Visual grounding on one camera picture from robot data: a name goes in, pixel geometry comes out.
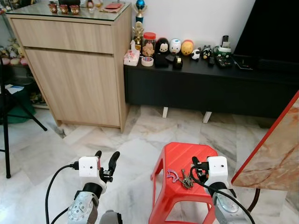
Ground black round plush toy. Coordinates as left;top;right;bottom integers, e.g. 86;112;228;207
155;37;171;55

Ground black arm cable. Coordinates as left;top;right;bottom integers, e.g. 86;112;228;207
45;161;80;224
189;159;256;224

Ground black remote control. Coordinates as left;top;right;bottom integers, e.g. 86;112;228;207
215;56;234;69

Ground white console foot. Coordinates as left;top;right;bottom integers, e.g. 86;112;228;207
202;111;213;124

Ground red flat box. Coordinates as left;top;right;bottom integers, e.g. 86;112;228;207
103;2;123;11

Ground small panda figure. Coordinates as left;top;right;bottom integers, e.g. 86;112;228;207
191;48;202;61

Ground black tape dispenser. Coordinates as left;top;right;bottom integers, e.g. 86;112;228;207
172;55;184;70

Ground black white cat figure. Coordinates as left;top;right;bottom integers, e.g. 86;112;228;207
201;45;214;60

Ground yellow round plush toy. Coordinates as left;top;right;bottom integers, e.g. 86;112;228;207
180;40;195;56

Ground black television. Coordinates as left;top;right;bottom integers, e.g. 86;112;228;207
232;0;299;64

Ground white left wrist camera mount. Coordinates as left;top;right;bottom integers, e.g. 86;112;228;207
78;156;101;180

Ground green holder with remote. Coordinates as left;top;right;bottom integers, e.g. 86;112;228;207
214;35;233;59

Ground black low tv console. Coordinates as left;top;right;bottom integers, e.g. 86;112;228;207
123;55;299;120

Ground white tape roll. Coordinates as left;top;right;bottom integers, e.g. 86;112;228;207
141;56;155;67

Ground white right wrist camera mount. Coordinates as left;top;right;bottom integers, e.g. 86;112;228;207
206;156;230;185

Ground green bin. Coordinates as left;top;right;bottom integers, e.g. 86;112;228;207
0;83;36;125

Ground marble table with red edge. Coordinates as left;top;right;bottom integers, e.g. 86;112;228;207
231;91;299;192

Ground gold and blue trophy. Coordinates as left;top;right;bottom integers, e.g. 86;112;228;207
133;0;147;49

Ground pink white tissue box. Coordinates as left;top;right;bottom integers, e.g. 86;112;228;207
123;40;141;67

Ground keys with purple keychain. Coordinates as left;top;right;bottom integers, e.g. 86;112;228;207
166;168;195;189

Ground dark curved table leg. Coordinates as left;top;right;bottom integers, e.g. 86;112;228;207
247;188;261;213

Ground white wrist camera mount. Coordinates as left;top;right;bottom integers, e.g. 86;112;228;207
206;156;230;185
78;156;101;180

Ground light wooden cabinet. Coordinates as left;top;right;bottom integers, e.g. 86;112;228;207
6;2;133;133

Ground black tripod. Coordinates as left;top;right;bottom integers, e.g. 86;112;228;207
0;60;48;179

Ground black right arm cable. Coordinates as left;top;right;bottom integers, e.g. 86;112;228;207
189;159;256;224

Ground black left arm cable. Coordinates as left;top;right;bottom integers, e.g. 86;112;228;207
45;161;80;224

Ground red plastic stool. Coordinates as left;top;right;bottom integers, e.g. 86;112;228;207
149;142;232;224

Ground grey robot leg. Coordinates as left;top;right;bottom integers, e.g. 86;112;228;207
99;210;123;224

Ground black pouch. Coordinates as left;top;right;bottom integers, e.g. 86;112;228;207
154;53;170;68

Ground white round plush toy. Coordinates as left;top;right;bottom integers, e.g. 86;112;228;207
169;38;182;56

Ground clear jar with red lid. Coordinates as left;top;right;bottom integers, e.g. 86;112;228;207
142;32;157;58

